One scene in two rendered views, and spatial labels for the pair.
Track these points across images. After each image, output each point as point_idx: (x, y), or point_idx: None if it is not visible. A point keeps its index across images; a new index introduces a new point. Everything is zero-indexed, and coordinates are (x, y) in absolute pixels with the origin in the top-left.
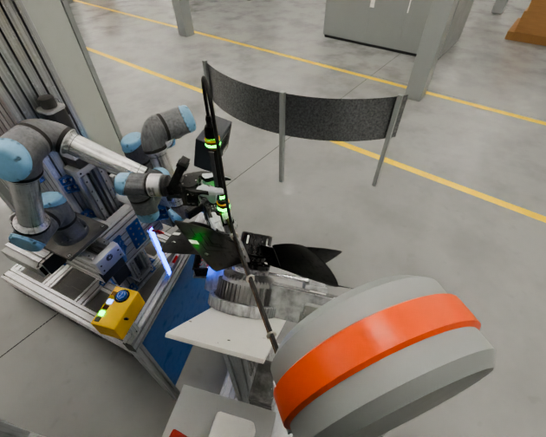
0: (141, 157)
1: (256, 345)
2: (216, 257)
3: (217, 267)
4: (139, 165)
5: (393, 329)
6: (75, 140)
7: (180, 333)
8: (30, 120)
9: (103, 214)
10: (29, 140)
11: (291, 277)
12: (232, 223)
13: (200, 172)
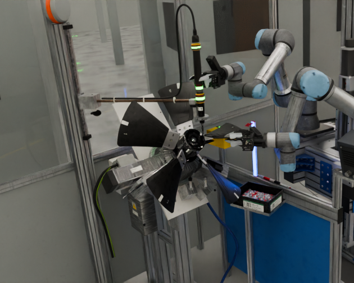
0: None
1: (123, 113)
2: (170, 98)
3: (162, 95)
4: (261, 75)
5: None
6: (276, 48)
7: (149, 97)
8: (281, 30)
9: (335, 144)
10: (267, 34)
11: (160, 167)
12: (177, 92)
13: (214, 73)
